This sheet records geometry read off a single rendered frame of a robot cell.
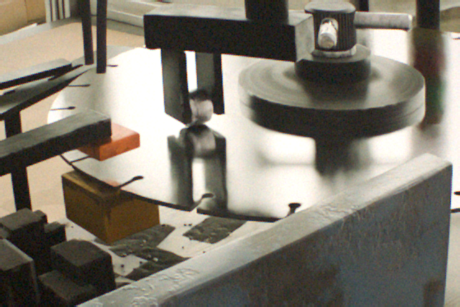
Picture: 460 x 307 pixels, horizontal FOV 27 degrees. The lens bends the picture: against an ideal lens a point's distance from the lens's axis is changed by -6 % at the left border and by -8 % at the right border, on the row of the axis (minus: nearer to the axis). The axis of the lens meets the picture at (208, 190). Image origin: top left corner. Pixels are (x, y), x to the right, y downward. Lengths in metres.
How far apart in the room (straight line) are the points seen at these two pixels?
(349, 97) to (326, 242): 0.23
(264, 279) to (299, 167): 0.18
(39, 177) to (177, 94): 0.50
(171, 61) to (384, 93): 0.12
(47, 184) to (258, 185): 0.54
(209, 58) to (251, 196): 0.10
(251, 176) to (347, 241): 0.15
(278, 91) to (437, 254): 0.20
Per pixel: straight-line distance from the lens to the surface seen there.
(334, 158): 0.48
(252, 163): 0.48
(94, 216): 0.47
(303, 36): 0.48
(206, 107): 0.52
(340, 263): 0.32
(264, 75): 0.57
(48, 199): 0.94
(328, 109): 0.52
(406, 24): 0.55
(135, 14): 1.53
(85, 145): 0.47
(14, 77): 0.72
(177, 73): 0.51
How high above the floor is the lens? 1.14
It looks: 25 degrees down
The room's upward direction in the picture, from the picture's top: 4 degrees counter-clockwise
